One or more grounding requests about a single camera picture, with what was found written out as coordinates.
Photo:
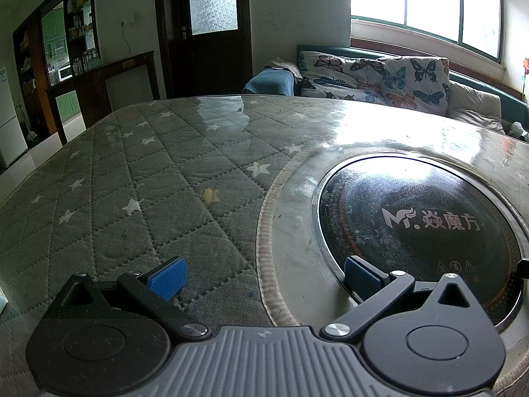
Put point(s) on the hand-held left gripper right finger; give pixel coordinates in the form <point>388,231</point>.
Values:
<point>361,276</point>

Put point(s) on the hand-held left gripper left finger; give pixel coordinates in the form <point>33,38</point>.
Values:
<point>167,278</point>

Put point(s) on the round black induction cooktop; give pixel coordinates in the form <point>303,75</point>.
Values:
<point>413,190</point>

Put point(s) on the long butterfly print pillow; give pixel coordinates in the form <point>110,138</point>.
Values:
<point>330,75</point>

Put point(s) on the square butterfly print pillow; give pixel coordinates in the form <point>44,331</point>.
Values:
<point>417,79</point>

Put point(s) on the beige cushion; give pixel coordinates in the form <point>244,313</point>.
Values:
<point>475,103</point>

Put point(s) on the dark wooden counter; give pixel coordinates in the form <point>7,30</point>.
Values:
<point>91,78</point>

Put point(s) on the grey plush toy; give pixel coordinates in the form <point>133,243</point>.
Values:
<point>518,130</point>

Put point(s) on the blue towel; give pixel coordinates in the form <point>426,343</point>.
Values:
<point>268,82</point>

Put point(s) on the dark wooden glass-panel door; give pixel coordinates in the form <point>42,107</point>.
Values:
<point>206,66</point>

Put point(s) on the white refrigerator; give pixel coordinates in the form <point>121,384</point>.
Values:
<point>10,120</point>

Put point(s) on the white crochet cloth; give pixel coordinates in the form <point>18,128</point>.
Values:
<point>285,66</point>

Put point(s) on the teal sofa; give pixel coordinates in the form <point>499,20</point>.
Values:
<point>359,51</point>

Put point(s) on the white microwave oven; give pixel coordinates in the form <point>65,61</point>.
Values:
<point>65,73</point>

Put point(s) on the dark wooden shelf cabinet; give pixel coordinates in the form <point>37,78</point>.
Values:
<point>33,49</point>

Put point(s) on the colourful pinwheel flower toy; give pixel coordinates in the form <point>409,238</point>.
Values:
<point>525,65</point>

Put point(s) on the white wall socket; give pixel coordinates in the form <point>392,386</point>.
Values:
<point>128,20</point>

